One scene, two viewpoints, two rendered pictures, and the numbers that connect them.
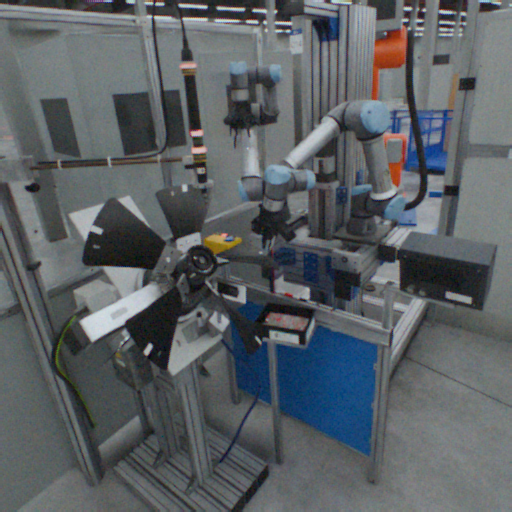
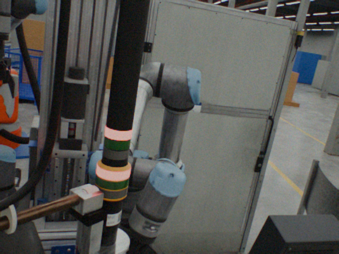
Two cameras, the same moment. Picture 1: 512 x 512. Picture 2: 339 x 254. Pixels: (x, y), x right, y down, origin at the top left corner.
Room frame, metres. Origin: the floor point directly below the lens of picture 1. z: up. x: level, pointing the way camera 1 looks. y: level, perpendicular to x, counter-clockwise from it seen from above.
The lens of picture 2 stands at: (1.03, 0.46, 1.74)
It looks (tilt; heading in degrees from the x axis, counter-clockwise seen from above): 15 degrees down; 302
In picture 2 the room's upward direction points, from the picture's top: 10 degrees clockwise
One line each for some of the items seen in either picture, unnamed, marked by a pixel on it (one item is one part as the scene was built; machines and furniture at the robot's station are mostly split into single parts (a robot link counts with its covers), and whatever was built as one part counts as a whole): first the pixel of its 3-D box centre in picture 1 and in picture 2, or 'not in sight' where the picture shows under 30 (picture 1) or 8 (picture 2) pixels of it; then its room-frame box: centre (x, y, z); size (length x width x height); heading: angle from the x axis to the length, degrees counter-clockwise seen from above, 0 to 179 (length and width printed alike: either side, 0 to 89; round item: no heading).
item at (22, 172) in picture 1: (16, 168); not in sight; (1.34, 0.78, 1.54); 0.10 x 0.07 x 0.09; 85
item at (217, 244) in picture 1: (223, 248); not in sight; (1.76, 0.16, 1.02); 0.16 x 0.10 x 0.11; 50
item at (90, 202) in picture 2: (198, 171); (102, 218); (1.29, 0.17, 1.50); 0.09 x 0.07 x 0.10; 85
